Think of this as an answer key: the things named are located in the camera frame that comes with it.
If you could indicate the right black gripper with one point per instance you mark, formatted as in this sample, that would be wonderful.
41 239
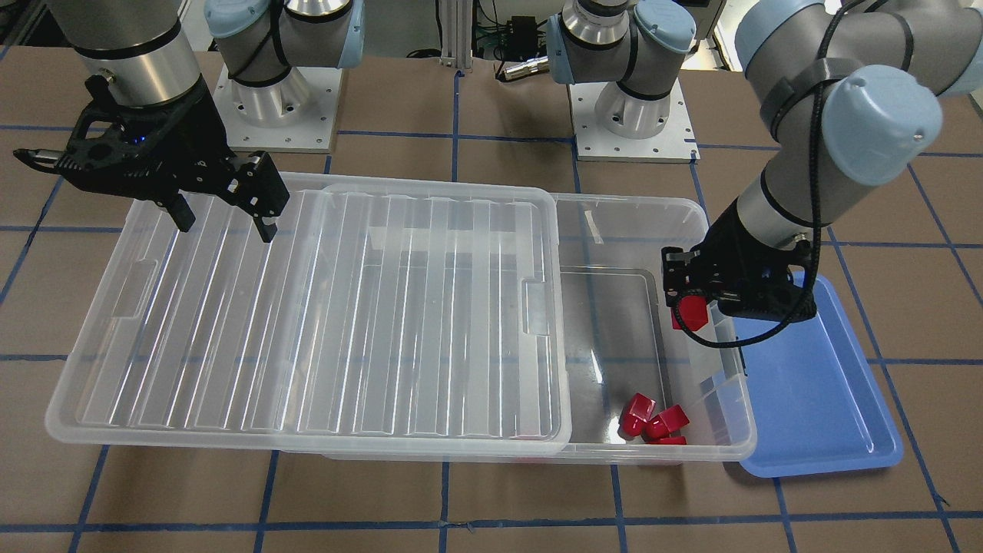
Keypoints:
193 132

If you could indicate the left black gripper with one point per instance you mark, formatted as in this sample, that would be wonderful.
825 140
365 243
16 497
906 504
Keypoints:
739 247

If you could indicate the red block from tray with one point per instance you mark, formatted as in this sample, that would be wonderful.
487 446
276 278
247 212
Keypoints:
693 311

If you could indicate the clear plastic box lid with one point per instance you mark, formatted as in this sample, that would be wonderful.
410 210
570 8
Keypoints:
192 337

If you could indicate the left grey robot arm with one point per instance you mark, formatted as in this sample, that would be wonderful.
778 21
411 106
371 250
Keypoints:
850 98

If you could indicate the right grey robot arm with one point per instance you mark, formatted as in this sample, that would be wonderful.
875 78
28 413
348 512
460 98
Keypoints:
142 49

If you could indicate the clear plastic storage box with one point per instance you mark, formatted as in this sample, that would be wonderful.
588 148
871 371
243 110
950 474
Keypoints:
653 338

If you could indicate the red block in box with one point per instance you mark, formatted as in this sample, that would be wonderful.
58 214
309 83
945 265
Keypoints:
663 425
669 440
637 412

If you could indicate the blue plastic tray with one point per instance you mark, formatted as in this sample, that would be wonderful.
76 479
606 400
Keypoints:
814 397

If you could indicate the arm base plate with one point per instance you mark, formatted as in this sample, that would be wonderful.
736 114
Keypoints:
611 126
296 115

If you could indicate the aluminium frame post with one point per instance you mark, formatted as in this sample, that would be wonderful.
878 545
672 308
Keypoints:
456 22

